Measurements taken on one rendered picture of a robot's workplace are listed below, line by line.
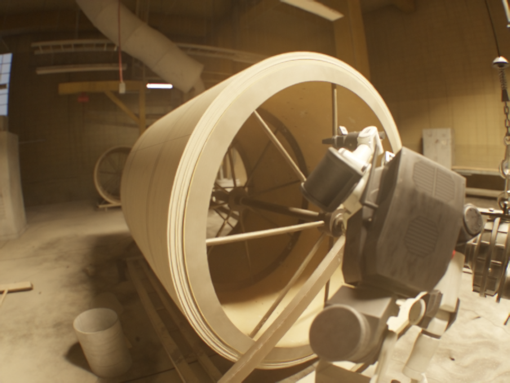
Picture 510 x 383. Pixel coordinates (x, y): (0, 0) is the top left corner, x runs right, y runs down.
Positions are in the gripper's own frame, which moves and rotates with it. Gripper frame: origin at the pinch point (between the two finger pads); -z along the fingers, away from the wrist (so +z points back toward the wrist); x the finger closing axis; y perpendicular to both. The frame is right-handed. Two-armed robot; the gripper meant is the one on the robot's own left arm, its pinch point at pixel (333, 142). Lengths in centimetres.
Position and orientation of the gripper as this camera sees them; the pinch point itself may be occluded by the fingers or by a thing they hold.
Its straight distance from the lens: 139.6
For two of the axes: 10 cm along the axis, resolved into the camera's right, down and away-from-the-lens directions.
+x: 8.4, -0.5, 5.5
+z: 5.5, 0.9, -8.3
